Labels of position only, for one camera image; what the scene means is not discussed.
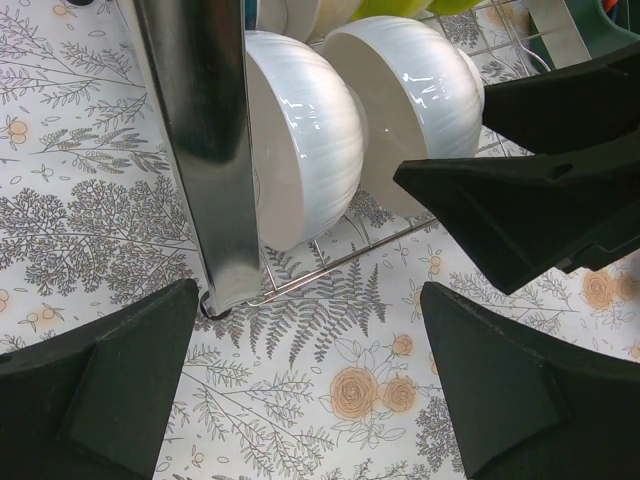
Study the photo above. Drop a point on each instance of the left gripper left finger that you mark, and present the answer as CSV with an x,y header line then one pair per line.
x,y
94,402

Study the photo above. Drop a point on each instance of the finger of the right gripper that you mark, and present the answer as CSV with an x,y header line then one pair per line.
x,y
518,217
568,109

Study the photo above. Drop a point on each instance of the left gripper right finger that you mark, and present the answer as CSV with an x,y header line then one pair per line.
x,y
526,405

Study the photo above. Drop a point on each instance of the steel two-tier dish rack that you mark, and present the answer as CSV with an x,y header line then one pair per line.
x,y
192,57

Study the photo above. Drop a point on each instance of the green divided organizer tray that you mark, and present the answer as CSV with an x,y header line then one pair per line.
x,y
572,32

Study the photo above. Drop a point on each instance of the orange navy rolled tie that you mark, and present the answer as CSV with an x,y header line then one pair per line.
x,y
608,5

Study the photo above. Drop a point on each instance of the white ribbed bowl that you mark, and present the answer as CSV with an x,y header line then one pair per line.
x,y
422,96
307,140

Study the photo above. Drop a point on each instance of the lime green bowl right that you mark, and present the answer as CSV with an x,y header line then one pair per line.
x,y
451,7

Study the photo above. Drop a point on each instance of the lime green bowl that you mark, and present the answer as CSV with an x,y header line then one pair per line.
x,y
400,8
451,7

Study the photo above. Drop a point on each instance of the floral table mat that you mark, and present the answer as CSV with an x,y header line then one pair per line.
x,y
332,379

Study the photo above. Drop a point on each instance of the white ribbed bowl front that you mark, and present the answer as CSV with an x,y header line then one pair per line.
x,y
307,140

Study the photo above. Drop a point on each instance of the lime green bowl left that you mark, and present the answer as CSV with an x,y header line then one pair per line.
x,y
400,8

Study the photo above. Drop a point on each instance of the teal blue bowl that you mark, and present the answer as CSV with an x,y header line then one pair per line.
x,y
251,9

